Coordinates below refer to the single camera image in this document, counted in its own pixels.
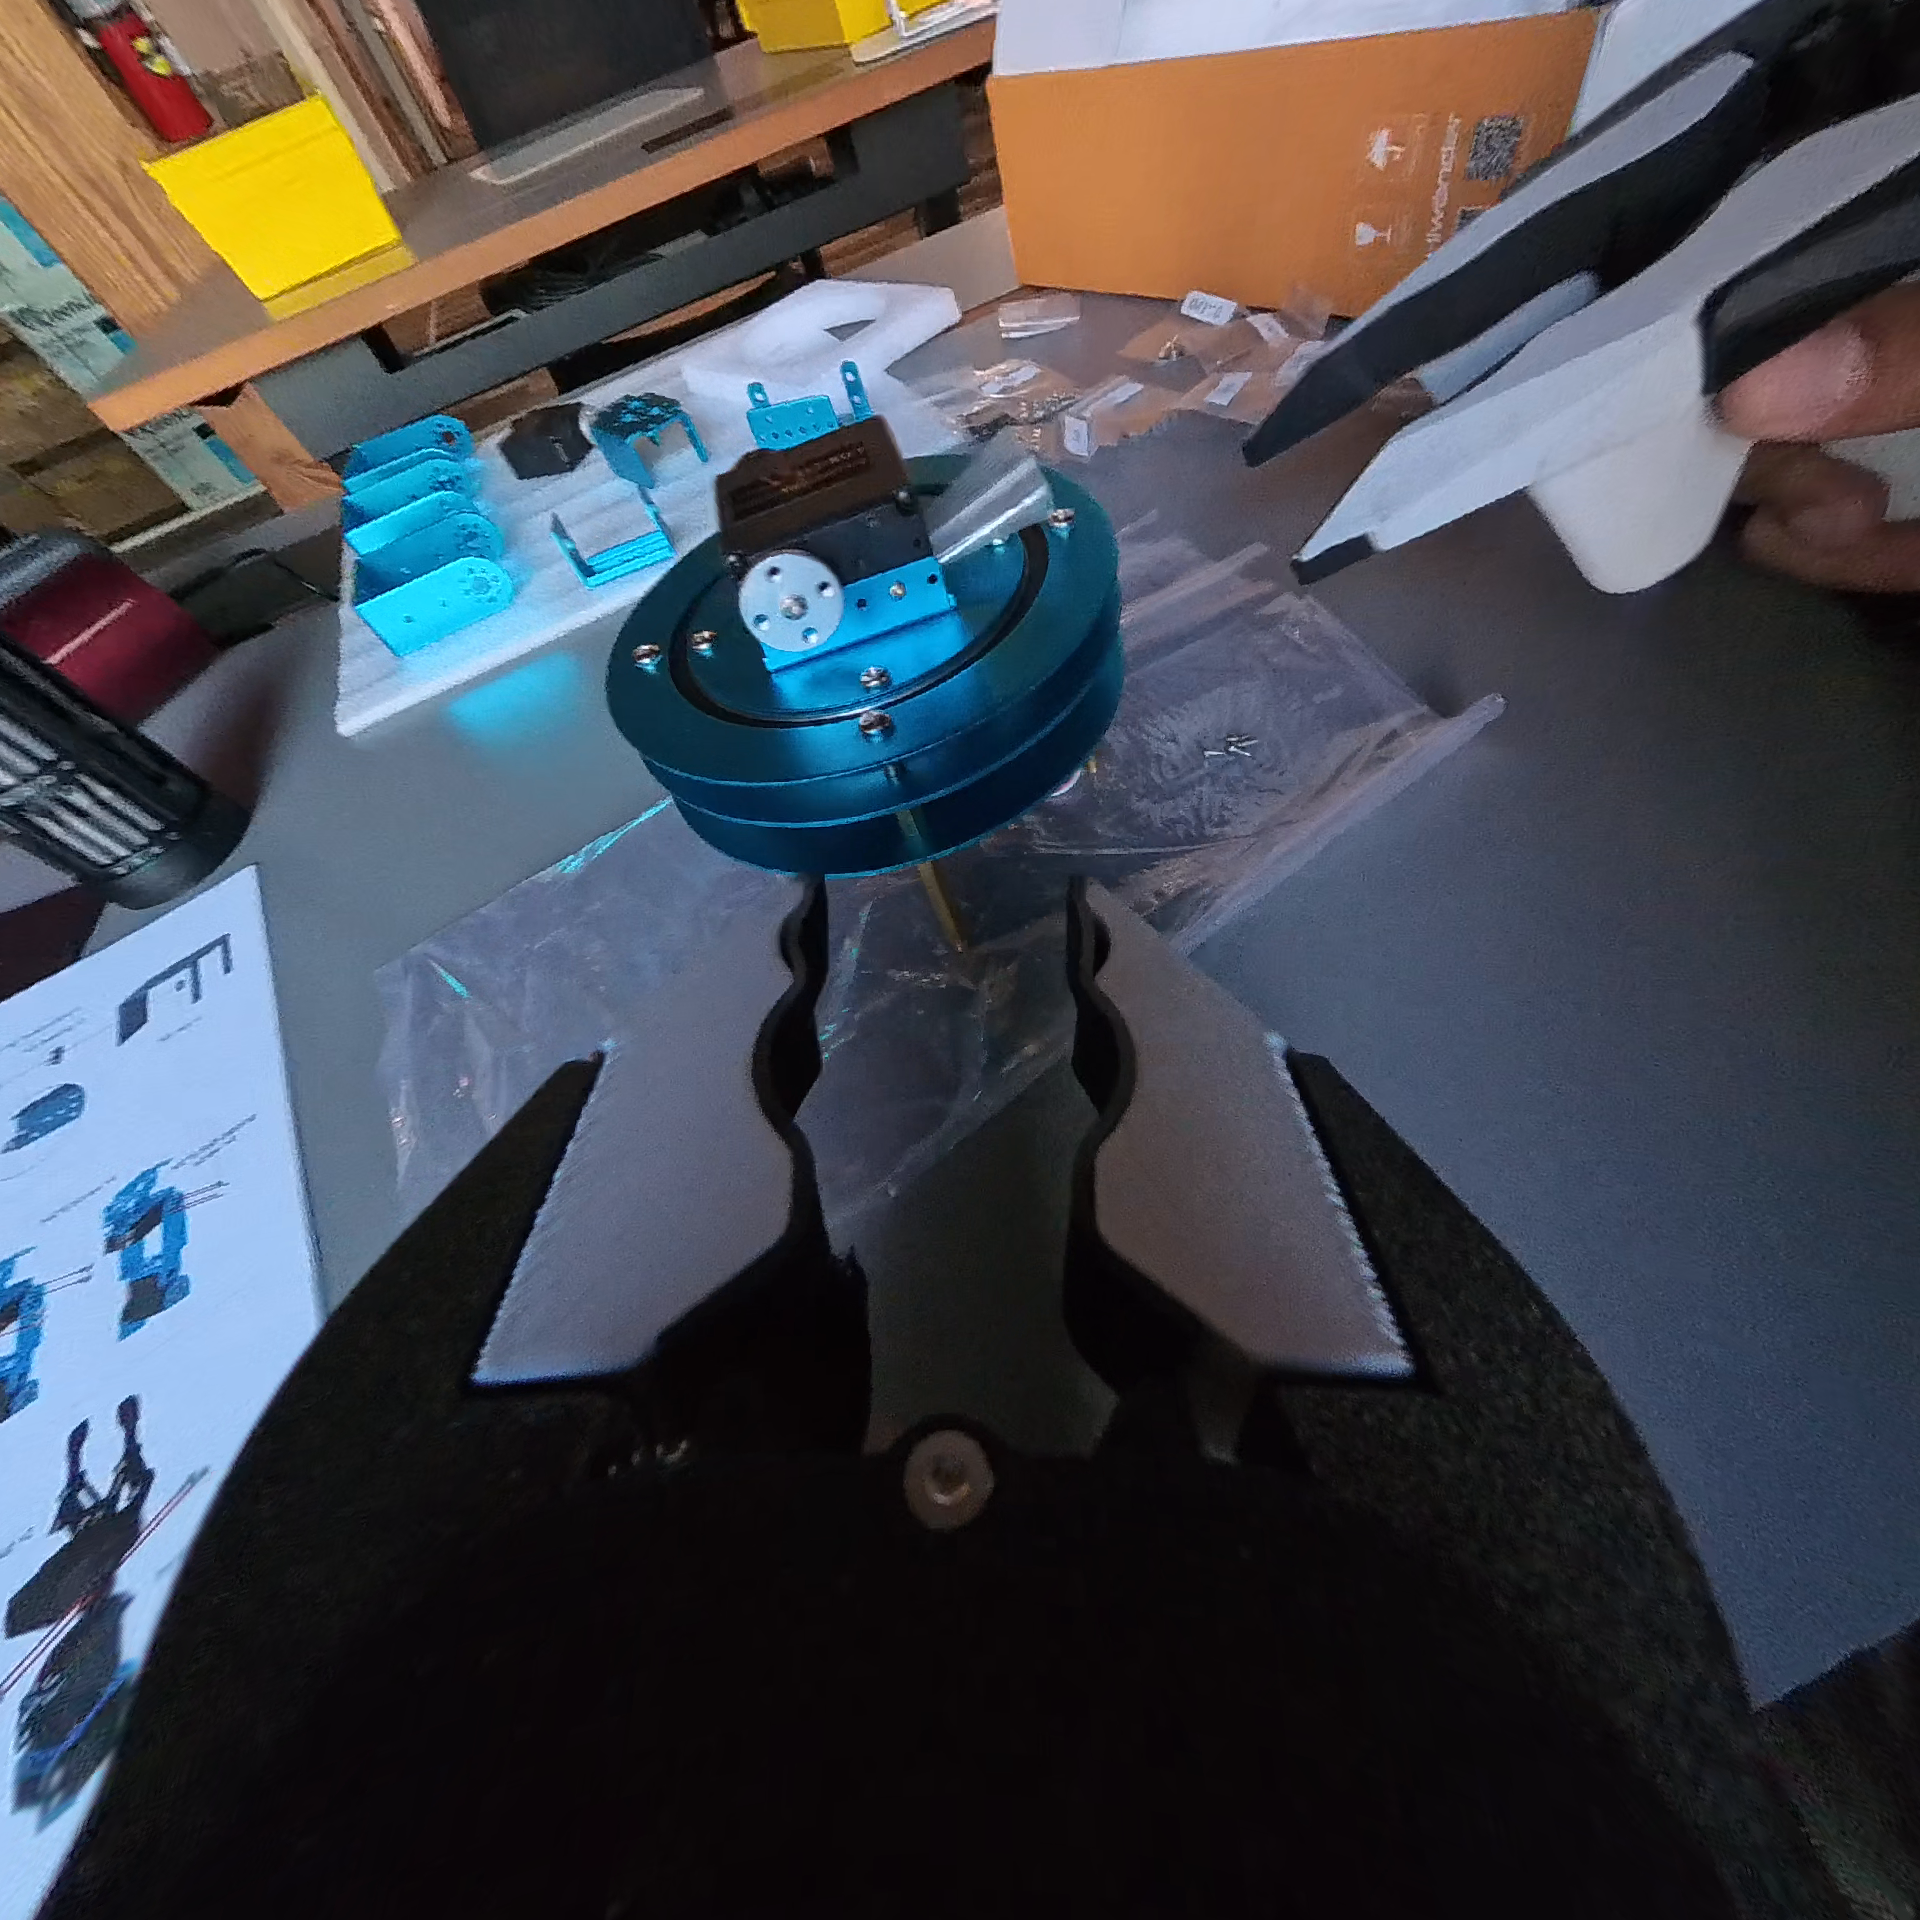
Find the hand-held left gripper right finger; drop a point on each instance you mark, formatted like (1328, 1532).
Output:
(1244, 1201)

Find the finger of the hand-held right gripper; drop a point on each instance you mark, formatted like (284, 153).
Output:
(1575, 390)
(1589, 180)

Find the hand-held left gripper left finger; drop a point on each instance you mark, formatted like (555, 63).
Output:
(661, 1185)

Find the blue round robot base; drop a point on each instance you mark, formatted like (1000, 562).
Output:
(840, 780)

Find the black servo with printed label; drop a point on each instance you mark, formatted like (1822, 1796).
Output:
(820, 494)

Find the grey desk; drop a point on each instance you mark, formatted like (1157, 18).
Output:
(1575, 974)

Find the wood-topped desk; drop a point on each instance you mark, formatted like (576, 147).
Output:
(599, 211)

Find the person's right hand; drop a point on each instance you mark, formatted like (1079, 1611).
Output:
(1845, 450)

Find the pile of small screw bags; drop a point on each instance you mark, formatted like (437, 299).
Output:
(1224, 394)

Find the orange cardboard box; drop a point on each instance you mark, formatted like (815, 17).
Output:
(1171, 166)

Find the clear plastic bag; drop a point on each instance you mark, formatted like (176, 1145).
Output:
(1276, 750)

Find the printed instruction sheet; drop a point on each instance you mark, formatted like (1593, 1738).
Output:
(150, 1201)

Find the white foam sheet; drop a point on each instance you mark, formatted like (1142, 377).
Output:
(452, 698)

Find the white metal stand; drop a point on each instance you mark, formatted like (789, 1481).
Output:
(932, 31)

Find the black screwdriver bit holder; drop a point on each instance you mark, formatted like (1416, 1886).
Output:
(89, 795)

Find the black servo motor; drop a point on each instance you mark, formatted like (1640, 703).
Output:
(547, 438)

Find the red cylindrical case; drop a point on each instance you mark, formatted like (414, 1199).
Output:
(89, 630)

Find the black monitor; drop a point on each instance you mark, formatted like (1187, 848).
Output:
(571, 60)

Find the shelf of labelled boxes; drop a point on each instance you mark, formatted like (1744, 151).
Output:
(60, 329)

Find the red fire extinguisher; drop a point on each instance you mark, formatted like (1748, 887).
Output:
(150, 76)

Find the large blue servo bracket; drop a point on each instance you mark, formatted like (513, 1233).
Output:
(406, 488)
(421, 441)
(421, 534)
(436, 616)

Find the blue folded sheet bracket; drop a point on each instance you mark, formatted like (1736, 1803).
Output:
(615, 562)

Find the teal perforated bracket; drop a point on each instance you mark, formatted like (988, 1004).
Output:
(646, 420)

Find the blue eared U bracket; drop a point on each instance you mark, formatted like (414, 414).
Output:
(803, 420)

